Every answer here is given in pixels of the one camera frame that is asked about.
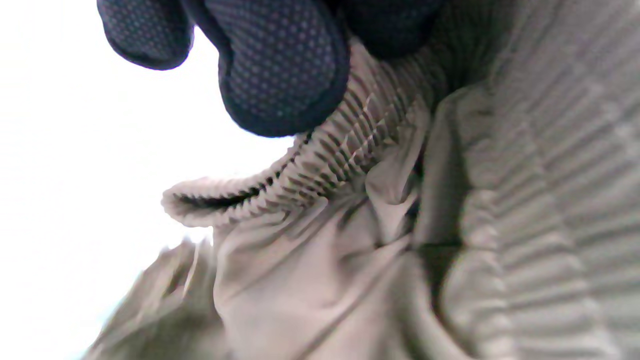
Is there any person's left hand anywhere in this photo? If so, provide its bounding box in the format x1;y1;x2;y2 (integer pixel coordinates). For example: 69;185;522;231
96;0;447;139

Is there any brown garment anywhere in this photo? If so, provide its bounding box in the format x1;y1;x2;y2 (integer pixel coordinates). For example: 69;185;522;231
81;0;640;360

